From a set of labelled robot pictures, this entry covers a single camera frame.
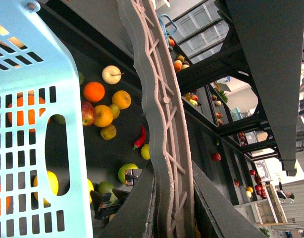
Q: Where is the light blue shopping basket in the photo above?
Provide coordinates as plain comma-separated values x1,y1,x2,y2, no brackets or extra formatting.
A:
0,0,93,238

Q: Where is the yellow green pear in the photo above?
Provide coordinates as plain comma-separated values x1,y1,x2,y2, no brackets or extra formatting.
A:
141,143,150,160

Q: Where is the small orange centre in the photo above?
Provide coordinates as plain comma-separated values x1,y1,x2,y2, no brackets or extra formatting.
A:
83,82,105,103

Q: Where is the brown kiwi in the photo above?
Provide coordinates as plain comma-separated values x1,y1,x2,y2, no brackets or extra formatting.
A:
109,104,120,119
100,124,117,140

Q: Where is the red apple centre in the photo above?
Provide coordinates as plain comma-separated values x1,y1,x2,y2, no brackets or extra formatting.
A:
81,101,97,126

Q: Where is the yellow orange apple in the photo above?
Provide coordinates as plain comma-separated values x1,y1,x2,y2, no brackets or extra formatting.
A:
94,105,113,127

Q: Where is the white pear with stem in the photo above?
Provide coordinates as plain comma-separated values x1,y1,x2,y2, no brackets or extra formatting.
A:
101,65,124,85

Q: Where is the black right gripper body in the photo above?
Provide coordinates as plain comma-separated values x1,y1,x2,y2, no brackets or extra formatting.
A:
90,168,143,221

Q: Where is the black display shelf frame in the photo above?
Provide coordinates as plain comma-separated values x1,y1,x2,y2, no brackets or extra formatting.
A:
38,0,304,238

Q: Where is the brown kiwi upper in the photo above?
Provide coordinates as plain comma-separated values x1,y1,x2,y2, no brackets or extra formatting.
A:
109,104,120,119

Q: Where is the yellow lemon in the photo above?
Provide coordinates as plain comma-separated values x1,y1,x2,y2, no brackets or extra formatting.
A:
87,179,94,204
33,171,59,207

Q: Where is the red chili pepper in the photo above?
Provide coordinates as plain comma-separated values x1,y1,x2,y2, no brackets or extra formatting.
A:
133,125,146,150

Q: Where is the grey basket handle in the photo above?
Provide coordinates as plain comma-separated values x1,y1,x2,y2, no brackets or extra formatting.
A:
117,0,196,238

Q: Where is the blue basket on far shelf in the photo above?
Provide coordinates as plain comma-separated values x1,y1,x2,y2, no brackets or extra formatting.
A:
157,14,177,42

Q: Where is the brown kiwi lower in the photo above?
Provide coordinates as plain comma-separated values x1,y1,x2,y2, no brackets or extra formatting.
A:
100,124,117,140

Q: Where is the far fruit pile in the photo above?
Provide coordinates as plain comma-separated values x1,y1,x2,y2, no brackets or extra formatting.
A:
167,38,190,72

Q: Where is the golden russet pear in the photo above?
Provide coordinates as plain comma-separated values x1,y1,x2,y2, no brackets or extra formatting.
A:
112,90,131,110

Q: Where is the large orange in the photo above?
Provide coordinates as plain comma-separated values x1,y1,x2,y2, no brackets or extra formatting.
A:
5,95,51,132

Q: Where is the green apple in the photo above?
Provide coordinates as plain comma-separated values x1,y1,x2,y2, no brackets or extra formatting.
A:
118,163,138,184

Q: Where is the green lime lower centre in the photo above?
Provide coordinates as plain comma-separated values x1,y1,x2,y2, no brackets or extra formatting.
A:
51,114,66,124

